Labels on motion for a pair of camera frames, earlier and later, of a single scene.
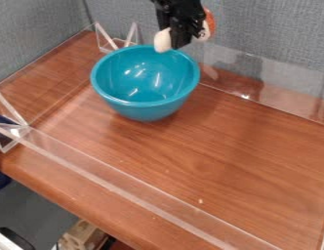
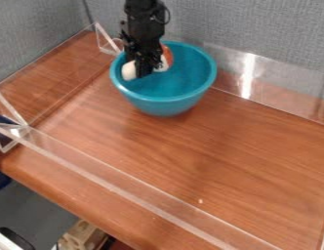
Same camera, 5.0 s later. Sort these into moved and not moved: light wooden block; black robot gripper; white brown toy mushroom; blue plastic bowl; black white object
Moved: blue plastic bowl; white brown toy mushroom; black robot gripper
Not moved: light wooden block; black white object
